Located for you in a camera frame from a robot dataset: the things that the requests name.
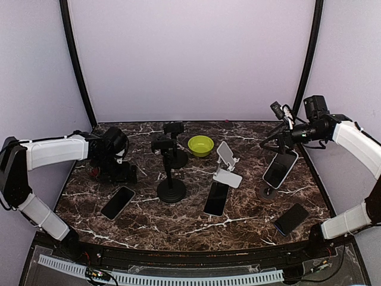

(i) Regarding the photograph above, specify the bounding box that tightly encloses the black phone grey edge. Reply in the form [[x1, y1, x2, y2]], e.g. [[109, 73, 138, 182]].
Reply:
[[204, 182, 229, 217]]

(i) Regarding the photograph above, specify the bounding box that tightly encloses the green bowl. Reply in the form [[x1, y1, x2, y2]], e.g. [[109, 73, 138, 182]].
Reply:
[[188, 135, 214, 157]]

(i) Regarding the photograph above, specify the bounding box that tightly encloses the front black pole stand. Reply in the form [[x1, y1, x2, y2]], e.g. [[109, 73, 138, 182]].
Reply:
[[151, 136, 186, 204]]

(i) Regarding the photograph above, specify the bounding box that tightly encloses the rear black pole stand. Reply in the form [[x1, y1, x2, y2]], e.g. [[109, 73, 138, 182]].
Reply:
[[163, 122, 188, 169]]

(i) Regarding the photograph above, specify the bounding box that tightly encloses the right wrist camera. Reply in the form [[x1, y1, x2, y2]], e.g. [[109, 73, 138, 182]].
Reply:
[[270, 101, 285, 120]]

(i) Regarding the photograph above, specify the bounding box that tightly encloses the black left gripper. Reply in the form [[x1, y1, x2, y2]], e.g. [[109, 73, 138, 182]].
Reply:
[[93, 153, 137, 184]]

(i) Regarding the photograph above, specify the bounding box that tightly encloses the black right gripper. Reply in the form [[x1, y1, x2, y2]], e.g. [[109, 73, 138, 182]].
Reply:
[[260, 121, 326, 154]]

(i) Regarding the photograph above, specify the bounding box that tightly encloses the grey wood-base phone stand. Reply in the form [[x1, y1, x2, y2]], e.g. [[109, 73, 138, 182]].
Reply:
[[256, 185, 278, 203]]

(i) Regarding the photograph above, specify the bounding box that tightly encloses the black pole stand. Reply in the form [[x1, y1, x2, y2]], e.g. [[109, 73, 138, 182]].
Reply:
[[151, 136, 186, 204], [163, 122, 188, 169]]

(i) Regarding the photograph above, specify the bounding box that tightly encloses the red floral plate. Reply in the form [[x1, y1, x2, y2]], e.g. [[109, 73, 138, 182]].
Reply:
[[85, 163, 100, 179]]

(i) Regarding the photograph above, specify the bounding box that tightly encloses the white slotted cable duct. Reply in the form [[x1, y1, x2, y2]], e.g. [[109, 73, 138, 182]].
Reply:
[[38, 254, 284, 285]]

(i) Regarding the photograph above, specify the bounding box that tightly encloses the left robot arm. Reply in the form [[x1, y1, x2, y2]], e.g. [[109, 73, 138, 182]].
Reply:
[[1, 127, 138, 260]]

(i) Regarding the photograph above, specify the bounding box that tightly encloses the black phone blue case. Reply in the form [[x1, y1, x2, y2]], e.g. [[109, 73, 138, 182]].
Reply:
[[274, 203, 309, 237]]

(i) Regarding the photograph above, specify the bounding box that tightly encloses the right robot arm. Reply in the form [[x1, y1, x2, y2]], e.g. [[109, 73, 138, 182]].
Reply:
[[259, 95, 380, 259]]

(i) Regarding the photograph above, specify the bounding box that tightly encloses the white folding phone stand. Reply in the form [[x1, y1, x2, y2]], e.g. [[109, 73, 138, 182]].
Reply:
[[213, 141, 242, 189]]

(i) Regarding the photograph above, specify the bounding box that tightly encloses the black front rail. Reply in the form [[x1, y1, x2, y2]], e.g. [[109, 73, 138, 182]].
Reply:
[[17, 231, 373, 286]]

